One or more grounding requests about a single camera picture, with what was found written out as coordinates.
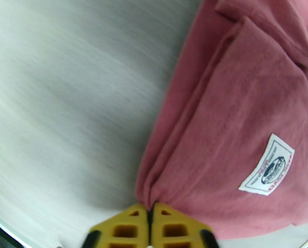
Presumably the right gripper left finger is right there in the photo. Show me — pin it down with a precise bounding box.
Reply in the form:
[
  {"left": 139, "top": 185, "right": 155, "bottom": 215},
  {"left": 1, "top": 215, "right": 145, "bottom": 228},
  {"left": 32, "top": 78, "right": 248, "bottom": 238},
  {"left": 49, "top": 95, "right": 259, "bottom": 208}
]
[{"left": 82, "top": 203, "right": 151, "bottom": 248}]

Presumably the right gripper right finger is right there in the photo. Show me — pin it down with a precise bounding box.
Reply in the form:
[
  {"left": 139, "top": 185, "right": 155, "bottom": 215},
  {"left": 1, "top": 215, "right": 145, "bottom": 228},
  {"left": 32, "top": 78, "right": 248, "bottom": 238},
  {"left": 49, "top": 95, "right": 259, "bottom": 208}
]
[{"left": 149, "top": 202, "right": 220, "bottom": 248}]

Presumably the red shirt with dark trim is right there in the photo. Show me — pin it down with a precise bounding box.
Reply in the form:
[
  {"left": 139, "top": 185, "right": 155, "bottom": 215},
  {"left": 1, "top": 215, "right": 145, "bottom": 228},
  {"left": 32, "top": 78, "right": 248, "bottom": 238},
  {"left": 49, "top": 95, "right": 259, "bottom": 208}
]
[{"left": 135, "top": 0, "right": 308, "bottom": 241}]

